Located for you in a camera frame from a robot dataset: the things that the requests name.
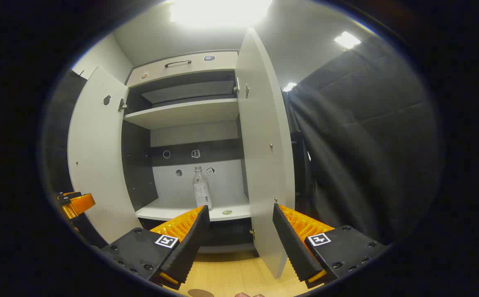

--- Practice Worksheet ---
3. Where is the grey cabinet drawer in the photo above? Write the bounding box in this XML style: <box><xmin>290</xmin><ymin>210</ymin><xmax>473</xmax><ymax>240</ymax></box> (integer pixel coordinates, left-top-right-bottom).
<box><xmin>126</xmin><ymin>51</ymin><xmax>239</xmax><ymax>87</ymax></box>

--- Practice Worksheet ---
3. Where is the black backdrop cloth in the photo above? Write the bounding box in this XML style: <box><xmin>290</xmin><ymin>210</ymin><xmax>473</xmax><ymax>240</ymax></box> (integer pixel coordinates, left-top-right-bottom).
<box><xmin>43</xmin><ymin>35</ymin><xmax>444</xmax><ymax>248</ymax></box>

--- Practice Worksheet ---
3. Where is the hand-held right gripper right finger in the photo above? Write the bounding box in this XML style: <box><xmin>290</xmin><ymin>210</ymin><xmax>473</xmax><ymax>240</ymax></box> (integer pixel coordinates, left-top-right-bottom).
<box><xmin>273</xmin><ymin>203</ymin><xmax>390</xmax><ymax>289</ymax></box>

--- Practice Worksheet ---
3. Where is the grey cabinet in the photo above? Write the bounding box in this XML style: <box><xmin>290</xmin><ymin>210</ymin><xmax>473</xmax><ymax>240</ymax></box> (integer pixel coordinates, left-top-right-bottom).
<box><xmin>122</xmin><ymin>50</ymin><xmax>252</xmax><ymax>254</ymax></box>

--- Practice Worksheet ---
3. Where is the clear plastic bottle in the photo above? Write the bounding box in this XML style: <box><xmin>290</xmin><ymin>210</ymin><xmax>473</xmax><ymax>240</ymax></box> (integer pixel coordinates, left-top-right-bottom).
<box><xmin>192</xmin><ymin>166</ymin><xmax>213</xmax><ymax>212</ymax></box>

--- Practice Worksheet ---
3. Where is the grey shelf board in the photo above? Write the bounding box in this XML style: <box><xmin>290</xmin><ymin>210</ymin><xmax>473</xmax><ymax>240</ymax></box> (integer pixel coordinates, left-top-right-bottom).
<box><xmin>123</xmin><ymin>98</ymin><xmax>240</xmax><ymax>130</ymax></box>
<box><xmin>135</xmin><ymin>196</ymin><xmax>251</xmax><ymax>222</ymax></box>

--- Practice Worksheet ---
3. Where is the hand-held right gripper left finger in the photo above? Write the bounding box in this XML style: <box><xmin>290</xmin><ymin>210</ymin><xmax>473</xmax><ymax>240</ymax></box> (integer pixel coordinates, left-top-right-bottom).
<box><xmin>100</xmin><ymin>205</ymin><xmax>211</xmax><ymax>290</ymax></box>

